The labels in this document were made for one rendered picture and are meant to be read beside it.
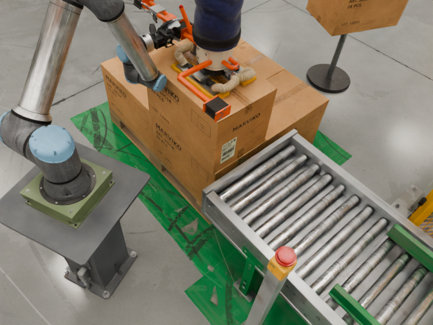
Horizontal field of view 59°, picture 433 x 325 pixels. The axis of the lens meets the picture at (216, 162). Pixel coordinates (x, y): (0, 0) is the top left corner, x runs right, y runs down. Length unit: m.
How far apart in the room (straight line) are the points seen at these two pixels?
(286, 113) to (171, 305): 1.34
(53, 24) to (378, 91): 2.92
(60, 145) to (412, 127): 2.85
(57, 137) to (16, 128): 0.18
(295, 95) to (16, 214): 1.76
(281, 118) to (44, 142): 1.43
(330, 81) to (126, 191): 2.42
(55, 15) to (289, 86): 1.60
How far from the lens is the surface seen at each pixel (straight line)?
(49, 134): 1.55
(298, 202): 2.03
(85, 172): 1.67
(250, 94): 1.91
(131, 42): 1.66
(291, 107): 2.50
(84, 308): 2.36
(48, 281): 2.48
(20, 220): 1.79
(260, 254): 1.82
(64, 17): 1.57
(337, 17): 3.03
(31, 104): 1.62
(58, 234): 1.71
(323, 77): 3.70
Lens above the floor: 2.18
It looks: 51 degrees down
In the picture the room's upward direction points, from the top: 6 degrees clockwise
